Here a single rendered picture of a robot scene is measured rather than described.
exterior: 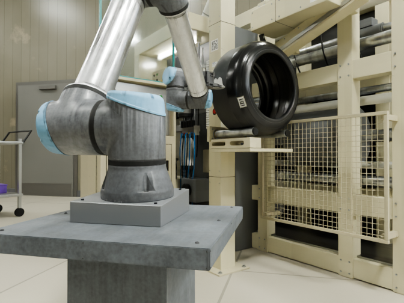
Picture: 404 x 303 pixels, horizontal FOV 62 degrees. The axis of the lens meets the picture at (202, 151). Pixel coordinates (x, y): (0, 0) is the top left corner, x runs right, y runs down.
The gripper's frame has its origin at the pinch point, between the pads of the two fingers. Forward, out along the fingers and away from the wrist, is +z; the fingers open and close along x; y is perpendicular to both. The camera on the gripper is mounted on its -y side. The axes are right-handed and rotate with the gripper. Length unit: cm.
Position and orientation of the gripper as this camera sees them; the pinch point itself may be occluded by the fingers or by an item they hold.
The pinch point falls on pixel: (222, 88)
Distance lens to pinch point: 190.2
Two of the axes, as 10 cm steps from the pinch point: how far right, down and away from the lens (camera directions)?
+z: 8.0, 0.1, 6.0
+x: -6.0, 0.1, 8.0
